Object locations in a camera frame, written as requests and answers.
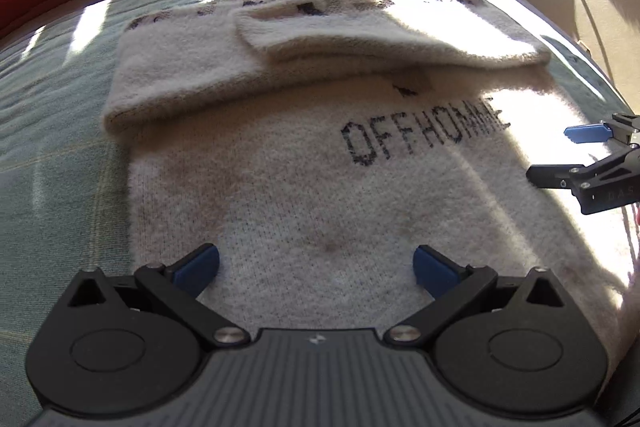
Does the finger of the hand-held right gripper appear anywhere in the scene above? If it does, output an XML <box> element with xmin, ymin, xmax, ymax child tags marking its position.
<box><xmin>564</xmin><ymin>112</ymin><xmax>640</xmax><ymax>144</ymax></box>
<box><xmin>526</xmin><ymin>146</ymin><xmax>640</xmax><ymax>196</ymax></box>

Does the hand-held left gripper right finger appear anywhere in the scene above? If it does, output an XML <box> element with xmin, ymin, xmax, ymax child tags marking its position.
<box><xmin>384</xmin><ymin>244</ymin><xmax>581</xmax><ymax>350</ymax></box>

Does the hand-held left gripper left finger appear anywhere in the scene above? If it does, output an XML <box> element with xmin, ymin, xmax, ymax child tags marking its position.
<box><xmin>52</xmin><ymin>243</ymin><xmax>251</xmax><ymax>349</ymax></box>

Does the beige knit sweater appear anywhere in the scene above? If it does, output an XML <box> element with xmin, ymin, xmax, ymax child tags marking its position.
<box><xmin>100</xmin><ymin>0</ymin><xmax>640</xmax><ymax>360</ymax></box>

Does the green plaid bed blanket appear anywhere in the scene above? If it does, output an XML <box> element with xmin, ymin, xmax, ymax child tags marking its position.
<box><xmin>0</xmin><ymin>0</ymin><xmax>640</xmax><ymax>408</ymax></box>

